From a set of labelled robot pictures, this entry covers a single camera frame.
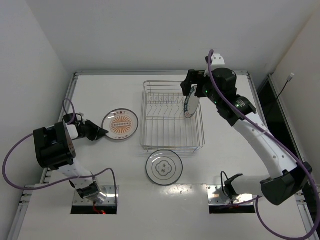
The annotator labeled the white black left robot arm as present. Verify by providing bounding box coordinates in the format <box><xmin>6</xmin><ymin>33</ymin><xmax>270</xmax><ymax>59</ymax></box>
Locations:
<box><xmin>33</xmin><ymin>113</ymin><xmax>109</xmax><ymax>204</ymax></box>

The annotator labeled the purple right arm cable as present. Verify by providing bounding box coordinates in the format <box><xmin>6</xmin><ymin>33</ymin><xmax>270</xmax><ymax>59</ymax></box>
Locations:
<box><xmin>206</xmin><ymin>49</ymin><xmax>320</xmax><ymax>240</ymax></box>

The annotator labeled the black wall cable with plug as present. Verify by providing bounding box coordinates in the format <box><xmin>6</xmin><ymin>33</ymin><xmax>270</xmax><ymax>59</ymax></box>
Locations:
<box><xmin>275</xmin><ymin>72</ymin><xmax>295</xmax><ymax>101</ymax></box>

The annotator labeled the orange sunburst plate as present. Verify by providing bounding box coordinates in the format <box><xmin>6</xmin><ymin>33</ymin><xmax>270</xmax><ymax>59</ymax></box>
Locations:
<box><xmin>101</xmin><ymin>108</ymin><xmax>139</xmax><ymax>141</ymax></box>

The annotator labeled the white plate with centre emblem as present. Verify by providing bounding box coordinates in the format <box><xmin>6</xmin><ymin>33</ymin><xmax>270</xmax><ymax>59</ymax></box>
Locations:
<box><xmin>145</xmin><ymin>150</ymin><xmax>184</xmax><ymax>186</ymax></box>

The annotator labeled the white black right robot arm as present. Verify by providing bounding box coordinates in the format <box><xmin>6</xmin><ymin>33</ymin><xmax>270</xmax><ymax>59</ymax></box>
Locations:
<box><xmin>180</xmin><ymin>67</ymin><xmax>313</xmax><ymax>206</ymax></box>

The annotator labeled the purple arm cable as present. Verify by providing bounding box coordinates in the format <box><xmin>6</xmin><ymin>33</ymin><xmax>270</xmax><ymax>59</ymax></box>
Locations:
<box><xmin>206</xmin><ymin>49</ymin><xmax>320</xmax><ymax>240</ymax></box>
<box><xmin>2</xmin><ymin>98</ymin><xmax>117</xmax><ymax>201</ymax></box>

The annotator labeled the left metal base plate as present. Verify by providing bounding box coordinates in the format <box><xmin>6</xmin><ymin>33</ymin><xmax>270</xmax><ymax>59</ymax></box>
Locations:
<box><xmin>72</xmin><ymin>185</ymin><xmax>119</xmax><ymax>207</ymax></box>

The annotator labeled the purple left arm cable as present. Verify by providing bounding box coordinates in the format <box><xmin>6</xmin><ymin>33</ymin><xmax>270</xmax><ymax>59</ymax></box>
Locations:
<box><xmin>2</xmin><ymin>98</ymin><xmax>117</xmax><ymax>201</ymax></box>

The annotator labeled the green rim lettered plate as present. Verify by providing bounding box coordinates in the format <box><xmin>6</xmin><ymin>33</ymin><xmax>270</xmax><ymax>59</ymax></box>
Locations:
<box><xmin>183</xmin><ymin>87</ymin><xmax>200</xmax><ymax>119</ymax></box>

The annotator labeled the metal base plate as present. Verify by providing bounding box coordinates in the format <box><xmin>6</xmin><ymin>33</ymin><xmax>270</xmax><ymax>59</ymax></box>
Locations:
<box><xmin>206</xmin><ymin>184</ymin><xmax>256</xmax><ymax>206</ymax></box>
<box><xmin>72</xmin><ymin>185</ymin><xmax>119</xmax><ymax>207</ymax></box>

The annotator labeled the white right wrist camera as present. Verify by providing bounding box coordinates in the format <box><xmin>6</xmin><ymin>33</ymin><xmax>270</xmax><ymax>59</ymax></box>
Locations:
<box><xmin>210</xmin><ymin>53</ymin><xmax>225</xmax><ymax>68</ymax></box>

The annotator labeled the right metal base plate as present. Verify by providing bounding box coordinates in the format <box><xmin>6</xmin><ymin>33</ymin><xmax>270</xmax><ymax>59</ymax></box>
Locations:
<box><xmin>206</xmin><ymin>184</ymin><xmax>256</xmax><ymax>206</ymax></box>

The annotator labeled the aluminium table frame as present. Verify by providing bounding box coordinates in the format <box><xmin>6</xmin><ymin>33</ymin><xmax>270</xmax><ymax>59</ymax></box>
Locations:
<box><xmin>7</xmin><ymin>70</ymin><xmax>320</xmax><ymax>240</ymax></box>

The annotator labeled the metal wire dish rack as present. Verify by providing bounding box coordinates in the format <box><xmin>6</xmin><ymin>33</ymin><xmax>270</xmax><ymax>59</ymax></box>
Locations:
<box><xmin>140</xmin><ymin>80</ymin><xmax>205</xmax><ymax>153</ymax></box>

